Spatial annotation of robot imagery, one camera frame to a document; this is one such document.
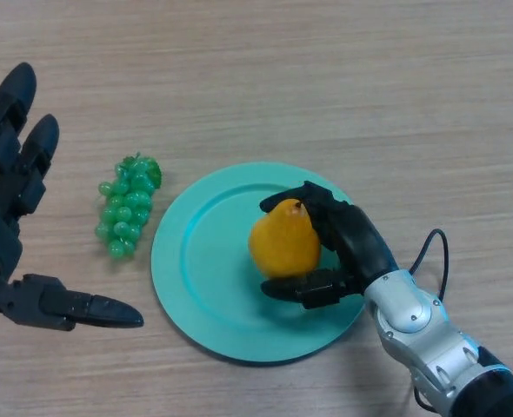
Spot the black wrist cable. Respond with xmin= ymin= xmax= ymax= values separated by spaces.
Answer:
xmin=408 ymin=228 xmax=450 ymax=413

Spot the yellow pear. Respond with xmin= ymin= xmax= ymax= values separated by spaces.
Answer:
xmin=248 ymin=198 xmax=322 ymax=279

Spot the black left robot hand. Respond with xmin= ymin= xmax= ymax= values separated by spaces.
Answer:
xmin=0 ymin=62 xmax=145 ymax=336

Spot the green grape bunch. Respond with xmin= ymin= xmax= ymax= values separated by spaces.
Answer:
xmin=94 ymin=152 xmax=163 ymax=261

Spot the green round plate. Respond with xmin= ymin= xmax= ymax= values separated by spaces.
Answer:
xmin=150 ymin=162 xmax=366 ymax=364

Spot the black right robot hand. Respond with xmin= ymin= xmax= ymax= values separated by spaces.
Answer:
xmin=259 ymin=180 xmax=400 ymax=310

